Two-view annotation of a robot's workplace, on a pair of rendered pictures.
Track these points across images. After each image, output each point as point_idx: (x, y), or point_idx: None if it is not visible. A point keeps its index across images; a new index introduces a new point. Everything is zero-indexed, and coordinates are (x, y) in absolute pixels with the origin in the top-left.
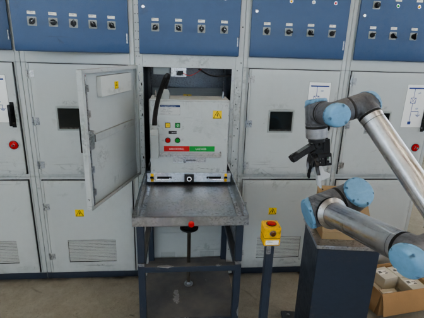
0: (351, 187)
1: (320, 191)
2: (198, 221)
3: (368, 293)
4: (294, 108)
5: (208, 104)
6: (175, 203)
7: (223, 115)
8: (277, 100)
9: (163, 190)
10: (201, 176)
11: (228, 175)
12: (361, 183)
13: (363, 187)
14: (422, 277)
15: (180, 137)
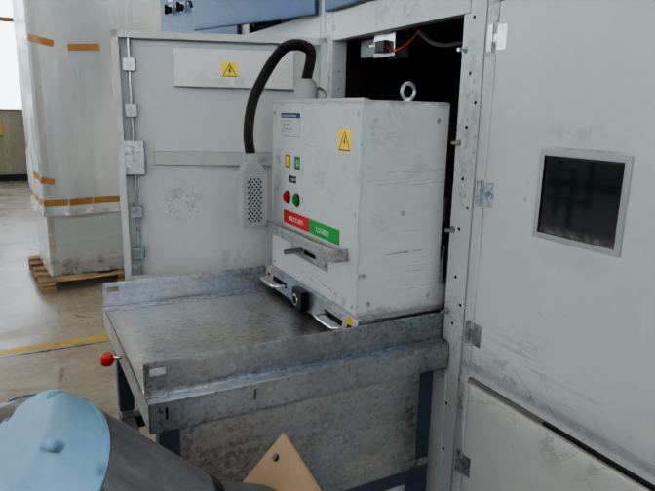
0: (10, 426)
1: (266, 461)
2: (124, 362)
3: None
4: (634, 150)
5: (332, 110)
6: (185, 322)
7: (352, 143)
8: (572, 112)
9: (250, 303)
10: (318, 304)
11: (354, 325)
12: (31, 435)
13: (11, 464)
14: None
15: (299, 193)
